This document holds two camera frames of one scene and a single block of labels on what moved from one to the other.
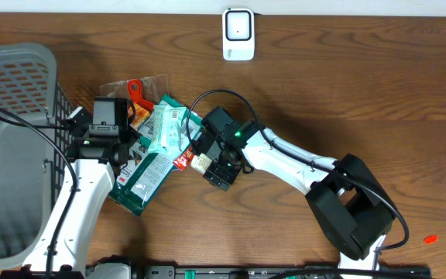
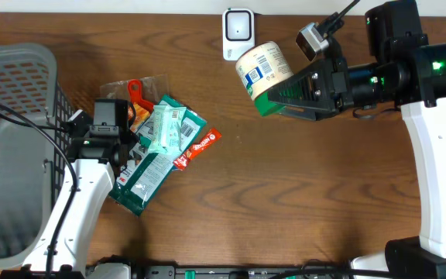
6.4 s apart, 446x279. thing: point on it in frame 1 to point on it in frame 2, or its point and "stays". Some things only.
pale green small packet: (166, 136) stays
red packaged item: (142, 94) stays
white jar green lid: (201, 163) to (259, 67)
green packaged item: (147, 171) stays
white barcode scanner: (238, 34) stays
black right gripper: (206, 145) to (337, 89)
